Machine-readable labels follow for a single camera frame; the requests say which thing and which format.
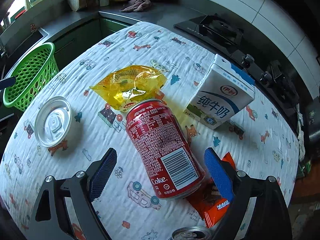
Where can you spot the white milk carton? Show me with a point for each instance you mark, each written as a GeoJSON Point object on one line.
{"type": "Point", "coordinates": [220, 100]}

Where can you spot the white plastic lid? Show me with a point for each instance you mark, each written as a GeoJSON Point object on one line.
{"type": "Point", "coordinates": [52, 122]}

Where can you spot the yellow snack packet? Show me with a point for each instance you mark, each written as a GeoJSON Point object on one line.
{"type": "Point", "coordinates": [125, 82]}

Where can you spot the steel sink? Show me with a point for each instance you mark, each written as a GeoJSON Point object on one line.
{"type": "Point", "coordinates": [15, 45]}

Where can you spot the black gas stove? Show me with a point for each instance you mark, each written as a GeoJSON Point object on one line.
{"type": "Point", "coordinates": [212, 30]}

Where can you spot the blue and white drink can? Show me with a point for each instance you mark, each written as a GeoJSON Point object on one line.
{"type": "Point", "coordinates": [190, 233]}

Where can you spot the green plastic basket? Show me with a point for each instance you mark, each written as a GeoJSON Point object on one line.
{"type": "Point", "coordinates": [32, 75]}

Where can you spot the black stove knob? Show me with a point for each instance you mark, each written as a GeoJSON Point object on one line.
{"type": "Point", "coordinates": [265, 76]}
{"type": "Point", "coordinates": [247, 59]}

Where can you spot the black rice cooker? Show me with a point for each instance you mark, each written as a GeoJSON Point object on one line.
{"type": "Point", "coordinates": [313, 120]}

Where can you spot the white printed tablecloth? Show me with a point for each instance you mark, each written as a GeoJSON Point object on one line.
{"type": "Point", "coordinates": [150, 55]}

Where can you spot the white crumpled cloth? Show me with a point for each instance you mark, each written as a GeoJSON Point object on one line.
{"type": "Point", "coordinates": [301, 140]}

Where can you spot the orange snack packet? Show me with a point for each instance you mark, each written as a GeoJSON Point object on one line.
{"type": "Point", "coordinates": [212, 210]}

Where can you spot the small red sink object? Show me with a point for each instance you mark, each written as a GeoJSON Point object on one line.
{"type": "Point", "coordinates": [33, 28]}

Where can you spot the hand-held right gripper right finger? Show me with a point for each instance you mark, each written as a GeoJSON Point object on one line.
{"type": "Point", "coordinates": [218, 175]}

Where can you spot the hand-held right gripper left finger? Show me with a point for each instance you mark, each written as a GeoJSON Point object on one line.
{"type": "Point", "coordinates": [102, 172]}

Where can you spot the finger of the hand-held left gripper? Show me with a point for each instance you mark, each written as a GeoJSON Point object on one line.
{"type": "Point", "coordinates": [7, 82]}

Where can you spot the red soda can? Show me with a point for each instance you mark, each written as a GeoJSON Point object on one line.
{"type": "Point", "coordinates": [160, 142]}

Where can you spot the pink grey rag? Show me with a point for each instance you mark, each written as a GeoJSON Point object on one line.
{"type": "Point", "coordinates": [136, 5]}

